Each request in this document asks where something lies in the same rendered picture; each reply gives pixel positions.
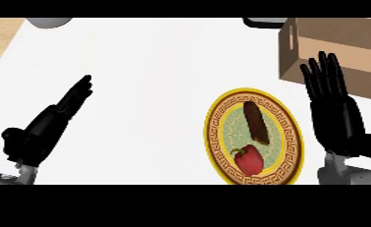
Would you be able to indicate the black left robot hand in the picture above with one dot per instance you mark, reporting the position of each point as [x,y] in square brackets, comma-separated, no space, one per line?
[42,132]

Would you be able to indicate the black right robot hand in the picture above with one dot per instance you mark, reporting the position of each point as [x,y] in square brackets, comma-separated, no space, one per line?
[335,119]

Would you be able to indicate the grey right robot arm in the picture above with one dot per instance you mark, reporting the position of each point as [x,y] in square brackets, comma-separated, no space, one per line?
[342,172]

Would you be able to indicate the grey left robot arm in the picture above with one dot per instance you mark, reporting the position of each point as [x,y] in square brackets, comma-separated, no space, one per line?
[20,175]

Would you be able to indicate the yellow-rimmed patterned plate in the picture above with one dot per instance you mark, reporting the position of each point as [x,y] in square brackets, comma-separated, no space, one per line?
[254,137]

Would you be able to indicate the red bell pepper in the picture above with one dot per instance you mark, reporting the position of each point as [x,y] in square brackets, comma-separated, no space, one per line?
[250,161]

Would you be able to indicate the brown cardboard box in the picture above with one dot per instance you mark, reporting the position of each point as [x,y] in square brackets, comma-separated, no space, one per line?
[334,47]

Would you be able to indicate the brown elongated vegetable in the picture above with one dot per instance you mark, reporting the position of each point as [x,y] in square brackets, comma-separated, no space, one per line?
[257,123]

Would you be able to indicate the pale wooden board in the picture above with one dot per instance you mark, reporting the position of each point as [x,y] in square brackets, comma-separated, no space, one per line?
[8,31]

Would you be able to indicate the dark grey appliance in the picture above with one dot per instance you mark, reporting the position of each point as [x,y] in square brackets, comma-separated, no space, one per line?
[264,22]

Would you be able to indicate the grey rounded object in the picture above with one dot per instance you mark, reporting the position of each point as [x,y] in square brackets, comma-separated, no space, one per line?
[48,22]

